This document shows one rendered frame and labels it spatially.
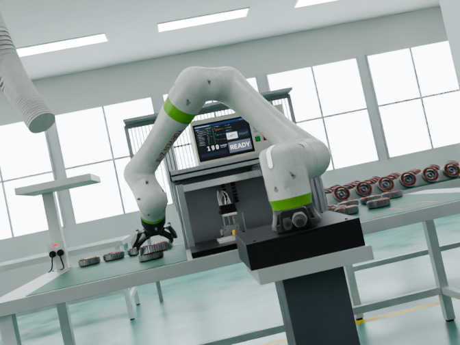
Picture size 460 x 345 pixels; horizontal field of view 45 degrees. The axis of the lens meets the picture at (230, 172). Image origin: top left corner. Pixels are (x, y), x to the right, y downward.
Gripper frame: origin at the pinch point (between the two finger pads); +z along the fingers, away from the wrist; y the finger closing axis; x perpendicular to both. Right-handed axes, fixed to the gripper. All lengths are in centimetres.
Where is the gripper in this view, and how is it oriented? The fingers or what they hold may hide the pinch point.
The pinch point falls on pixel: (155, 247)
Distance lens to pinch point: 229.7
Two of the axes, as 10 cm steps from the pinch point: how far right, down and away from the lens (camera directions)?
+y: -9.5, 1.9, -2.4
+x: 3.0, 7.8, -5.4
